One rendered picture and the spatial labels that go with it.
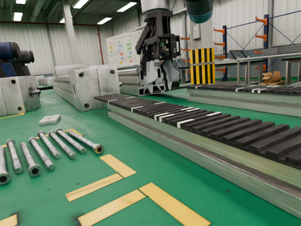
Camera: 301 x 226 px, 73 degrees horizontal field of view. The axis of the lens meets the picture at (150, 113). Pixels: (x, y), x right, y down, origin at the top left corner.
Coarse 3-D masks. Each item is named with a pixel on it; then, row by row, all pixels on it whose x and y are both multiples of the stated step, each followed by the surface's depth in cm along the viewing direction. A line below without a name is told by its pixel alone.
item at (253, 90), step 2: (262, 86) 34; (264, 86) 34; (266, 86) 34; (268, 86) 33; (270, 86) 33; (272, 86) 33; (252, 88) 33; (254, 88) 33; (256, 88) 33; (258, 88) 32; (260, 88) 32; (262, 88) 32; (264, 88) 32; (246, 90) 32; (248, 90) 32; (250, 90) 32; (252, 90) 32; (254, 90) 31; (256, 90) 31; (250, 92) 32; (252, 92) 32; (254, 92) 31
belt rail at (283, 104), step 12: (192, 96) 45; (204, 96) 43; (216, 96) 40; (228, 96) 36; (240, 96) 34; (252, 96) 32; (264, 96) 31; (276, 96) 29; (288, 96) 28; (300, 96) 26; (240, 108) 35; (252, 108) 33; (264, 108) 31; (276, 108) 29; (288, 108) 28; (300, 108) 27
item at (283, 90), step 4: (280, 88) 30; (284, 88) 30; (288, 88) 29; (292, 88) 29; (296, 88) 29; (268, 92) 29; (272, 92) 29; (276, 92) 29; (280, 92) 28; (284, 92) 28
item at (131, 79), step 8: (120, 72) 72; (128, 72) 66; (136, 72) 61; (160, 72) 65; (120, 80) 74; (128, 80) 68; (136, 80) 62; (144, 80) 63; (160, 80) 66; (120, 88) 75; (128, 88) 69; (136, 88) 63; (144, 88) 63; (160, 88) 66
